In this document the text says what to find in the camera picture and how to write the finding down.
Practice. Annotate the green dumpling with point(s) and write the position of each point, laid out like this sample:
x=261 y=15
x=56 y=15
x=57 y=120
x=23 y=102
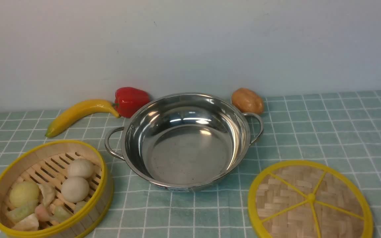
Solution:
x=20 y=213
x=59 y=214

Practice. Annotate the green checkered tablecloth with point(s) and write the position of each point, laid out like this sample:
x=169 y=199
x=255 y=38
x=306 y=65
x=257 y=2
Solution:
x=341 y=130

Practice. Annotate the white dumpling front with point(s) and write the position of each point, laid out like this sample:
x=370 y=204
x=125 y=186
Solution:
x=30 y=223

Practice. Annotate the upper white round bun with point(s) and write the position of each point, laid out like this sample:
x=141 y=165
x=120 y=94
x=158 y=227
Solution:
x=80 y=168

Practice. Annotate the pale yellow round bun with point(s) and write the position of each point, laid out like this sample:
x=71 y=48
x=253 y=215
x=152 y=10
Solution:
x=23 y=192

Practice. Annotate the red bell pepper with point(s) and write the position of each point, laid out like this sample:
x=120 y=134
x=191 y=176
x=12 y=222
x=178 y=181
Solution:
x=129 y=100

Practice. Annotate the yellow plastic banana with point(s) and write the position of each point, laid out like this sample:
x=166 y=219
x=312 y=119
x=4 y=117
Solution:
x=77 y=112

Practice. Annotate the green dumpling right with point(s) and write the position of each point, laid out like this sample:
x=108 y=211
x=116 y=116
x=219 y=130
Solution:
x=59 y=214

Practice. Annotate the lower white round bun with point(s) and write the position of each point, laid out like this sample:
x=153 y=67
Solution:
x=75 y=189

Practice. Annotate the brown potato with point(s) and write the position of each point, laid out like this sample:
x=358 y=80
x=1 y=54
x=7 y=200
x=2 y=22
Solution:
x=248 y=101

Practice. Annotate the stainless steel pot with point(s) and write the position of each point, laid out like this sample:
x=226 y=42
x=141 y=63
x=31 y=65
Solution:
x=185 y=142

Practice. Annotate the white round bun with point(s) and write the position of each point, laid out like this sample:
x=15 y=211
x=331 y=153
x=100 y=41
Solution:
x=75 y=189
x=80 y=168

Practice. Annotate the pink dumpling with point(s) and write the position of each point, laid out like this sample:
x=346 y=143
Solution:
x=42 y=213

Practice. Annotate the woven bamboo steamer lid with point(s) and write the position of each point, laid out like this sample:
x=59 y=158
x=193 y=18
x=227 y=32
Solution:
x=305 y=199

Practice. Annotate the bamboo steamer basket yellow rim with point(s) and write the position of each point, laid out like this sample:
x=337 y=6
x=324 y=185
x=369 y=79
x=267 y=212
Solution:
x=48 y=163

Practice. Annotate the white folded dumpling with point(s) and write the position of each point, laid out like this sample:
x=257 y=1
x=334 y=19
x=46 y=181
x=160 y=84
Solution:
x=48 y=193

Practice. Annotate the green dumpling left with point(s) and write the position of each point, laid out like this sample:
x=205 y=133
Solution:
x=20 y=213

